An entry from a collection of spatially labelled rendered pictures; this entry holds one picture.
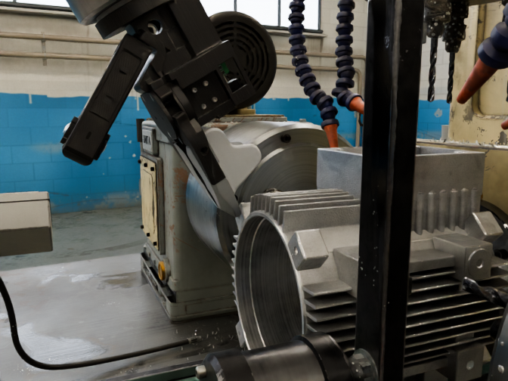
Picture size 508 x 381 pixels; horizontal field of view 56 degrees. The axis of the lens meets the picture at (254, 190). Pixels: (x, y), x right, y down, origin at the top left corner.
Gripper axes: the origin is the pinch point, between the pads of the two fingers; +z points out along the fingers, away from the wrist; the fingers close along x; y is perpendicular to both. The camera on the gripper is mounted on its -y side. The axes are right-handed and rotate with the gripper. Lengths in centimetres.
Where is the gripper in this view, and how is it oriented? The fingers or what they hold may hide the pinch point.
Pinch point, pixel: (224, 209)
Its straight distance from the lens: 46.8
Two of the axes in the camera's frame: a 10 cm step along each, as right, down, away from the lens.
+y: 8.0, -5.5, 2.4
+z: 4.6, 8.2, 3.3
